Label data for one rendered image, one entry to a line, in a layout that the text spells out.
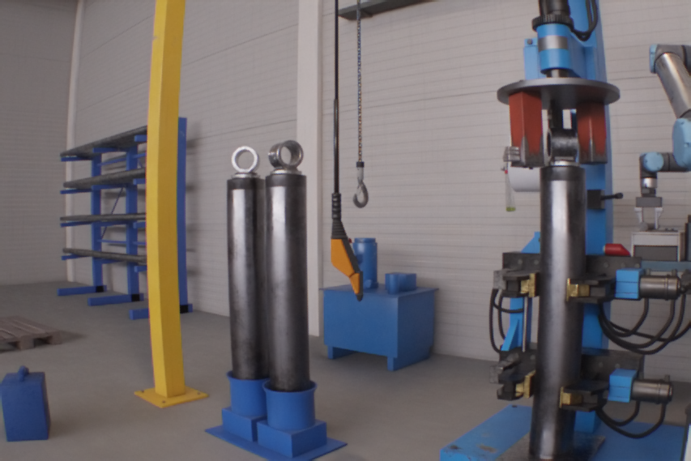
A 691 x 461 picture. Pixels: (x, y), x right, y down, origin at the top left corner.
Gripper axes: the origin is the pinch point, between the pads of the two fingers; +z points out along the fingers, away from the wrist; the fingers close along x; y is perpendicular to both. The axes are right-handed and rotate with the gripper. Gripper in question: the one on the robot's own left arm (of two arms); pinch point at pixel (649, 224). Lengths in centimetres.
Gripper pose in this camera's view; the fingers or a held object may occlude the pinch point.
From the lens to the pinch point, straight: 279.3
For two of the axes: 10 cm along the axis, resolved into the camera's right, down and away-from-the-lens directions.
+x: -7.7, -0.1, 6.4
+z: 0.0, 10.0, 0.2
